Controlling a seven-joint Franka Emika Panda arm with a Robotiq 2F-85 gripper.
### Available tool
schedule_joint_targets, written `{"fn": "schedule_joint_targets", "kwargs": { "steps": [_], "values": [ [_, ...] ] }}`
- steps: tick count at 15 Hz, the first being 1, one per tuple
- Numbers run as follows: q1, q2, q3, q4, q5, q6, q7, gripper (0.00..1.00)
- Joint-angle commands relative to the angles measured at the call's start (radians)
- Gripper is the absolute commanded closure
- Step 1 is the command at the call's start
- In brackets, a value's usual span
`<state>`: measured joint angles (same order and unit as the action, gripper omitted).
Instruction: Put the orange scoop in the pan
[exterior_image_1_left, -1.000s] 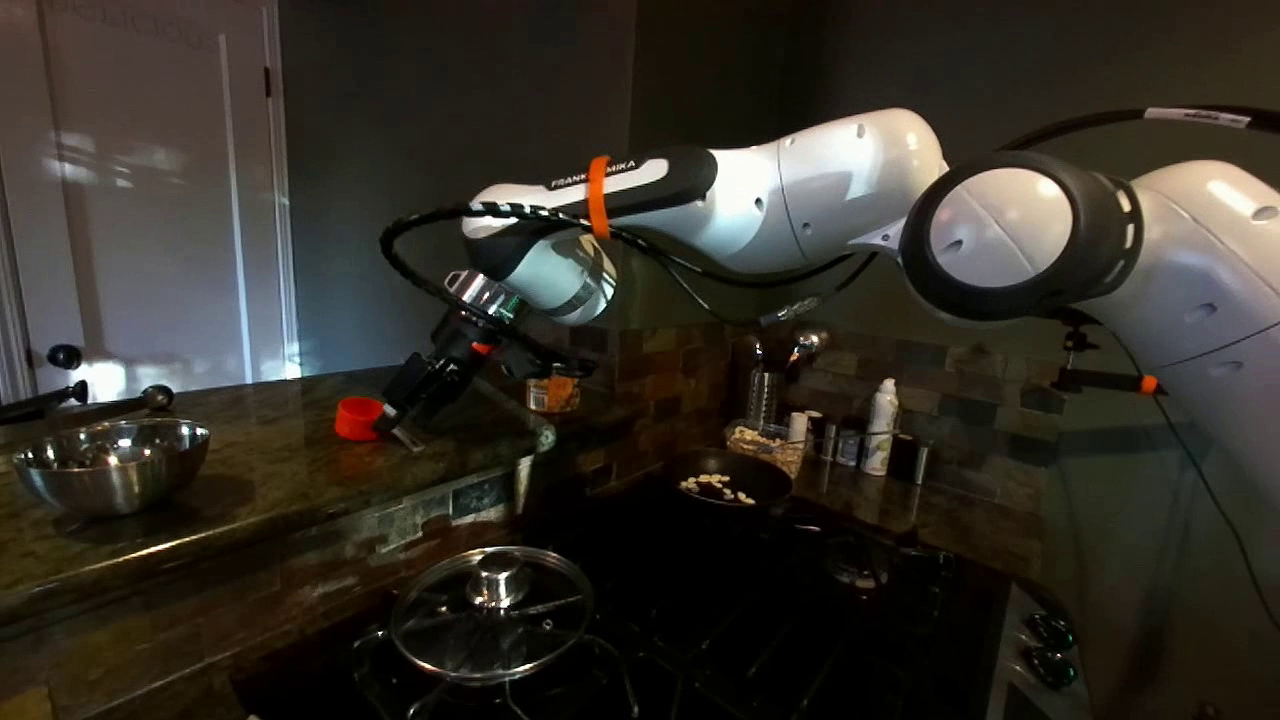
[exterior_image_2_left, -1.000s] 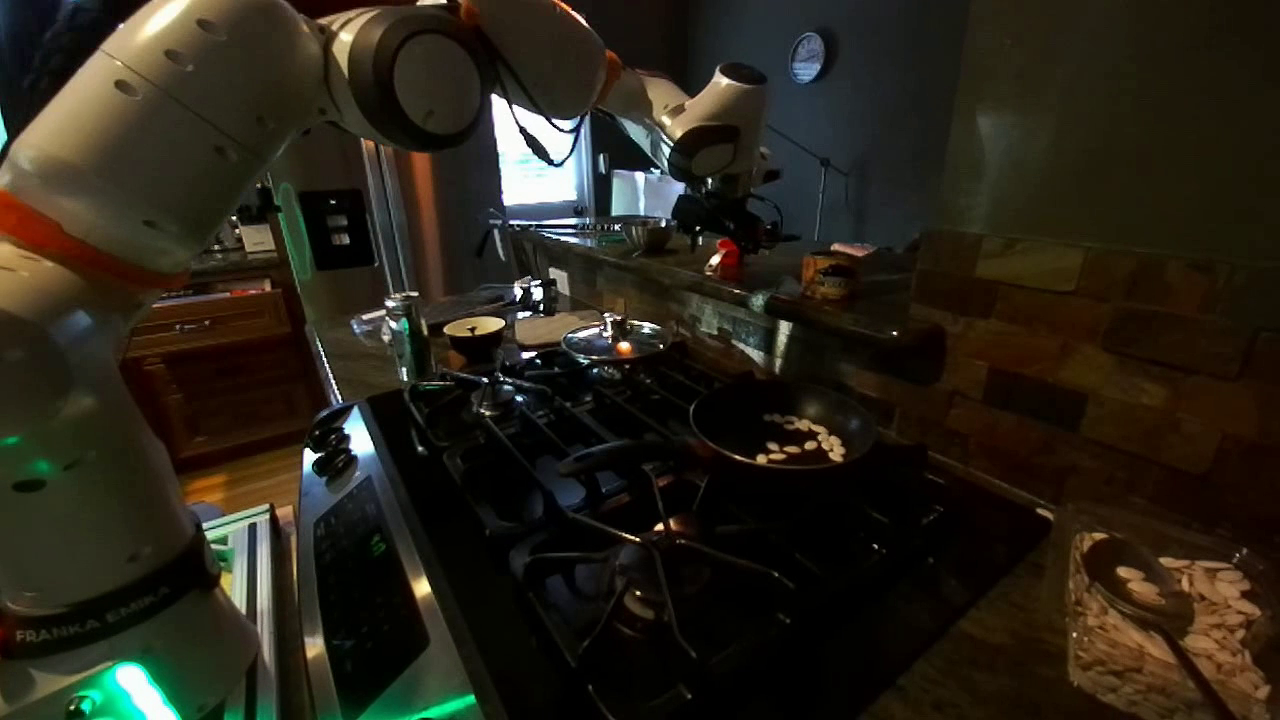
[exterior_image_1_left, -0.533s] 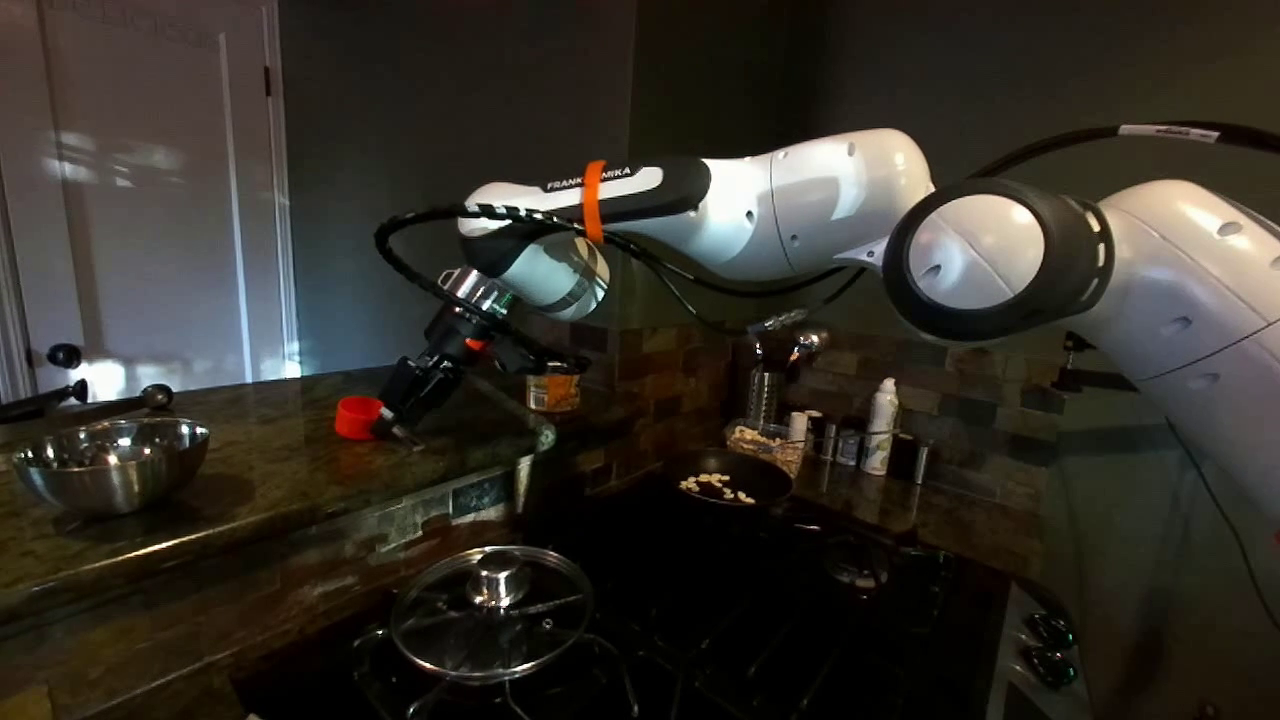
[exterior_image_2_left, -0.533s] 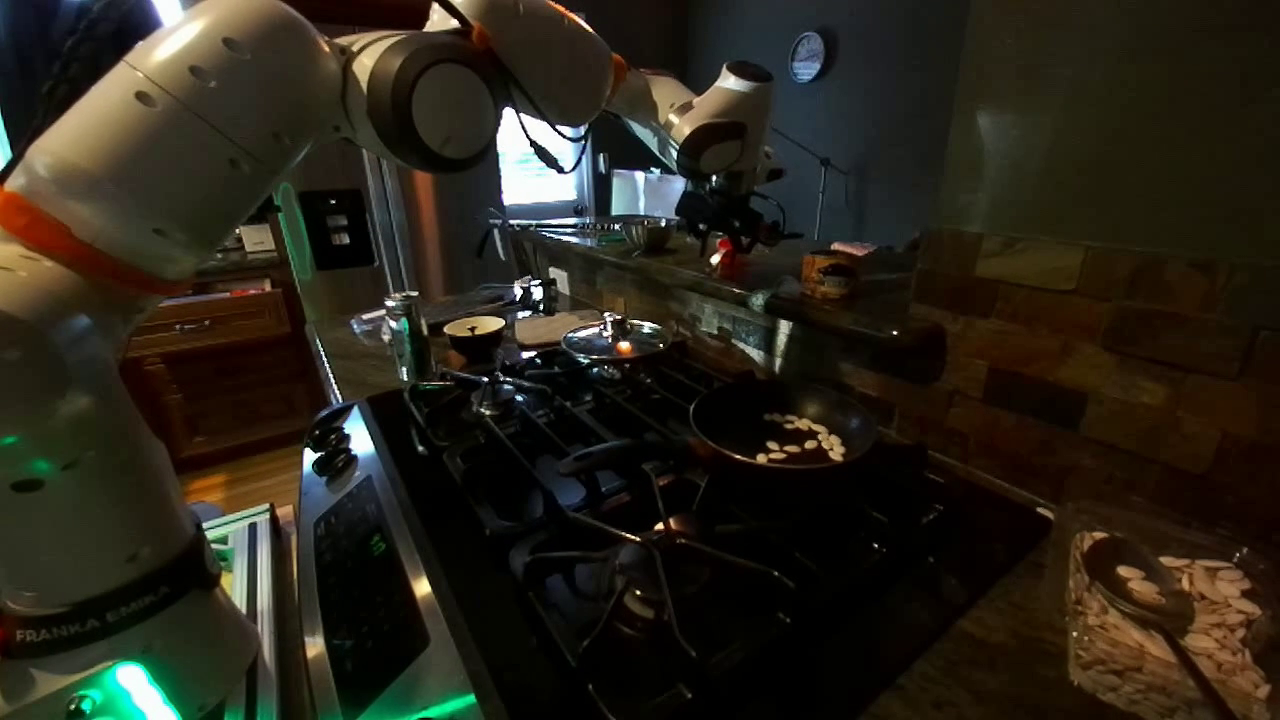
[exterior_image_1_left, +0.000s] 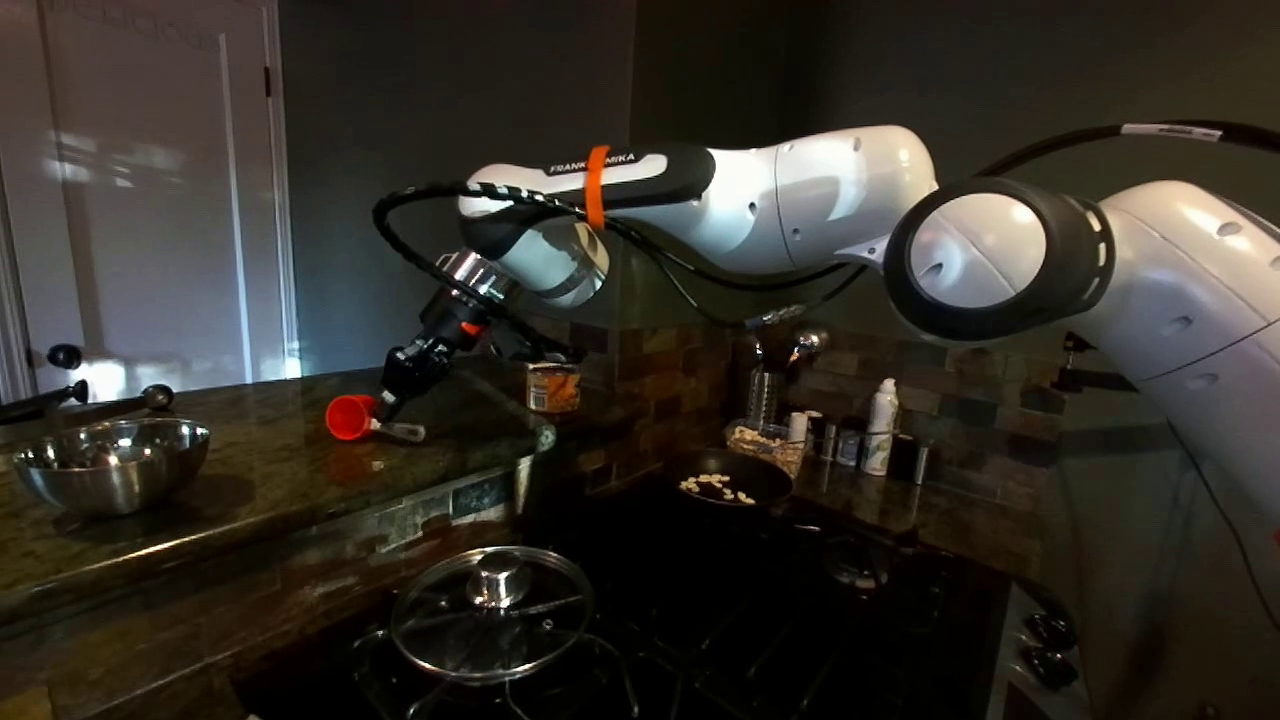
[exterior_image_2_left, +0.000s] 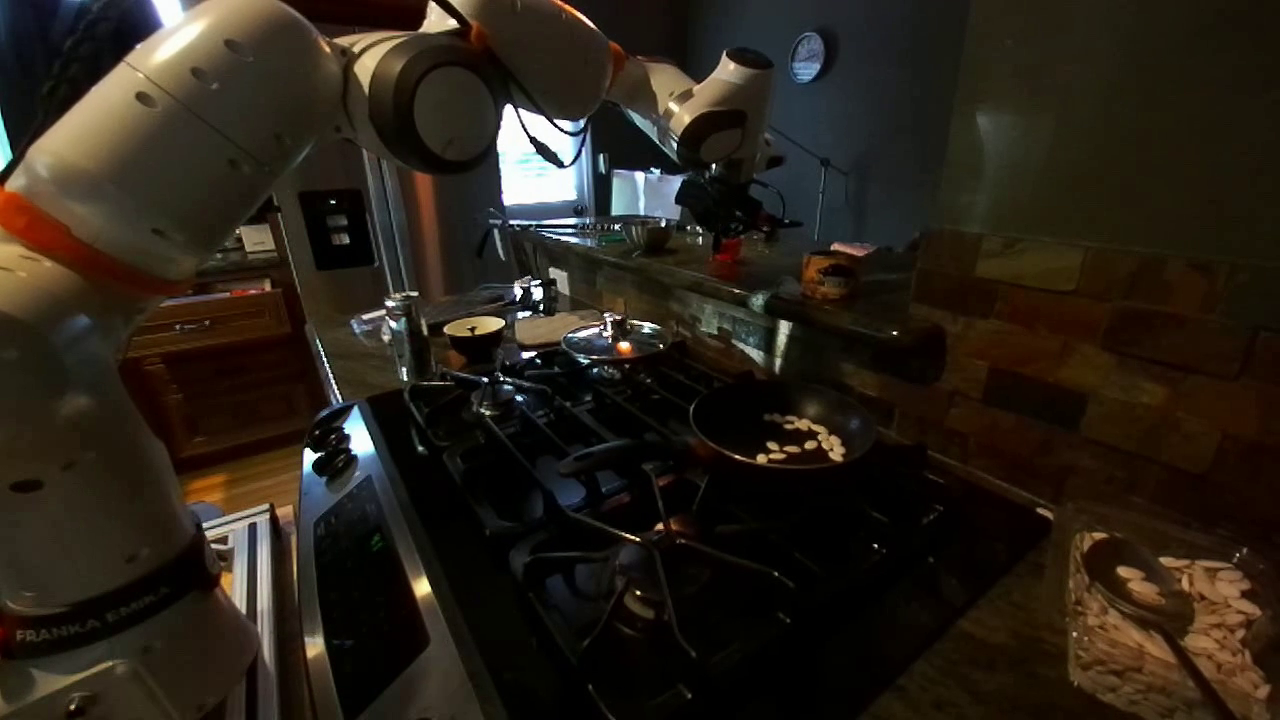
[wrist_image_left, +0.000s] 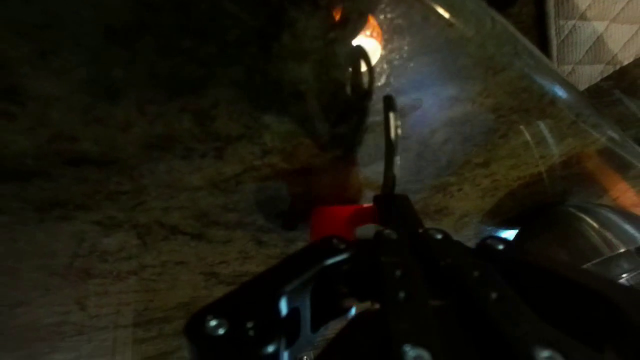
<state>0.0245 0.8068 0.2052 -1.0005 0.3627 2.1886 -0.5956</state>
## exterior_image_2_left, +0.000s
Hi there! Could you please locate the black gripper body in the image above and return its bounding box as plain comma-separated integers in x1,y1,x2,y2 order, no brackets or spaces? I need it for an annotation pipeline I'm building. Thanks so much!
676,173,783,239

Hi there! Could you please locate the orange measuring scoop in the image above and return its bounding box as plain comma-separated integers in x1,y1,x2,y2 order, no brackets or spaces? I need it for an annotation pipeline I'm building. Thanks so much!
710,237,744,281

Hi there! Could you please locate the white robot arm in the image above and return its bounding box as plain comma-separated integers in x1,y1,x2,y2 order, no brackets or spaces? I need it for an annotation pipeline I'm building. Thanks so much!
0,0,773,720

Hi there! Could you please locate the black frying pan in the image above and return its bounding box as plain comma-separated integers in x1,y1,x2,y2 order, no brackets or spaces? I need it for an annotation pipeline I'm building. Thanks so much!
689,380,874,471

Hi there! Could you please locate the glass pot lid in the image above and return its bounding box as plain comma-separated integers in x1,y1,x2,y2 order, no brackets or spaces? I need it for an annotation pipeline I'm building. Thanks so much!
565,314,668,363

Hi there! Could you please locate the small pot with lid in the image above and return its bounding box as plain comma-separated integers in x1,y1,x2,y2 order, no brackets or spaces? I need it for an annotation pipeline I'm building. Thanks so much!
444,314,508,376

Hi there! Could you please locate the black gas stove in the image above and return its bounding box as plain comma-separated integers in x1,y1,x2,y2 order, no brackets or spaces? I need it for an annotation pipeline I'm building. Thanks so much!
297,352,1049,720

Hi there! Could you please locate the wooden drawer cabinet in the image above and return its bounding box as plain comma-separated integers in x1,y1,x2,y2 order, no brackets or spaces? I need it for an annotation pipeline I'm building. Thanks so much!
119,288,325,466

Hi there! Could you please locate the dark wooden spoon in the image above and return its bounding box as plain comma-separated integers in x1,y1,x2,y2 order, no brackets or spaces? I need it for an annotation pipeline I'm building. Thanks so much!
1080,538,1232,720

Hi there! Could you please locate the clear bag of pasta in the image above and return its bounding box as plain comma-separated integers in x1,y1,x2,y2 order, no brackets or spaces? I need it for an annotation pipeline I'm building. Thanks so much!
1062,534,1280,720

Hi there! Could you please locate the round wall clock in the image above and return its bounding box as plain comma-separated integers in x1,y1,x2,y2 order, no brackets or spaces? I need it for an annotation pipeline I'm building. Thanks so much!
786,27,827,90

